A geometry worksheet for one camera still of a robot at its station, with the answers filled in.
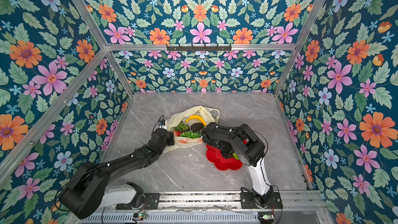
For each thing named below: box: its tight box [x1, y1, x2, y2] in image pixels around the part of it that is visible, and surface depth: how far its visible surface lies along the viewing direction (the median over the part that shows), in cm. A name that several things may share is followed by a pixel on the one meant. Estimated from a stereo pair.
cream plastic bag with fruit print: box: [163, 105, 221, 154], surface depth 95 cm
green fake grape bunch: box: [179, 130, 202, 139], surface depth 95 cm
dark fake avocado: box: [190, 122, 205, 132], surface depth 99 cm
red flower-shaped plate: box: [205, 144, 243, 171], surface depth 86 cm
